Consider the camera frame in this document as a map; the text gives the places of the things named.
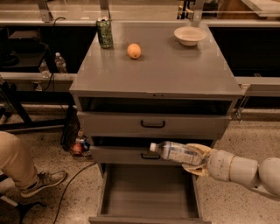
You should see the white bowl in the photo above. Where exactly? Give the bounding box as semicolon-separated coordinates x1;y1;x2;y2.
174;26;207;46

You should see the grey middle drawer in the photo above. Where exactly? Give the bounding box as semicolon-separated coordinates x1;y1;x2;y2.
90;146;179;165

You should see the black floor cable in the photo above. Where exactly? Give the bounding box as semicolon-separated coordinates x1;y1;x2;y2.
52;162;97;224

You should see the black table frame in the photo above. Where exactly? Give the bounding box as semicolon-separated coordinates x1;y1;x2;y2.
0;78;77;132

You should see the grey open bottom drawer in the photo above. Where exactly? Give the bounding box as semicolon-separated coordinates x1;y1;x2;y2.
88;164;212;224

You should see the black chair base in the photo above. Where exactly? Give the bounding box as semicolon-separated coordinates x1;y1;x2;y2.
0;174;47;224

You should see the grey top drawer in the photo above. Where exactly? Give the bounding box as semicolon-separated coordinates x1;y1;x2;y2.
78;112;231;140

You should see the orange fruit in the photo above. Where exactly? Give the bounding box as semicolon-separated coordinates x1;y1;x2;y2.
127;44;141;60

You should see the grey metal drawer cabinet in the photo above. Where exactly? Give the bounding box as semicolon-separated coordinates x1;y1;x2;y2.
69;20;245;176

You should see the green soda can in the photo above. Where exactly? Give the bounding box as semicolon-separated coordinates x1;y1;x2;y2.
96;17;113;49

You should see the red apple on floor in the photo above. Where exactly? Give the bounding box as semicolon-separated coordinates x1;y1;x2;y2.
72;143;83;155

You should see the clear plastic water bottle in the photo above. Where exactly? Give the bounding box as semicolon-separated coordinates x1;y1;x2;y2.
150;141;203;165

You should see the beige trouser leg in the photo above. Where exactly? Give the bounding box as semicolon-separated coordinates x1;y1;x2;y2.
0;131;39;190

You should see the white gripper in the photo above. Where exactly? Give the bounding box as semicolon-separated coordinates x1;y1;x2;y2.
182;143;234;181

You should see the grey sneaker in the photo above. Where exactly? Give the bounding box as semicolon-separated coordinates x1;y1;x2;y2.
20;171;67;198

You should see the clear bottle on shelf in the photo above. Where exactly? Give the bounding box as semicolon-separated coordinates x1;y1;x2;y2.
38;59;51;79
54;52;67;74

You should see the blue item on floor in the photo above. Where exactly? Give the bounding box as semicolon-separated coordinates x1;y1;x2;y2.
81;141;90;151

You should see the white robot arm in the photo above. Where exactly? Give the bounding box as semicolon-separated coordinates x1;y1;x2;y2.
183;143;280;200

